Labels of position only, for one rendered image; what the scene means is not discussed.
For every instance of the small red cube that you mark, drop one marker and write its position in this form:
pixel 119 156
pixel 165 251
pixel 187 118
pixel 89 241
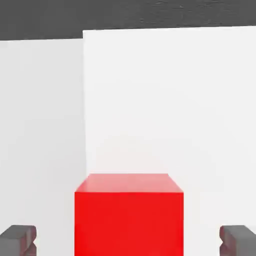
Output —
pixel 129 220

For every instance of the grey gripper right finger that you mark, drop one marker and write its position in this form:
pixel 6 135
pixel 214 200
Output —
pixel 240 241

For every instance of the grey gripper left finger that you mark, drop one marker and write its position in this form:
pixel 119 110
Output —
pixel 15 241

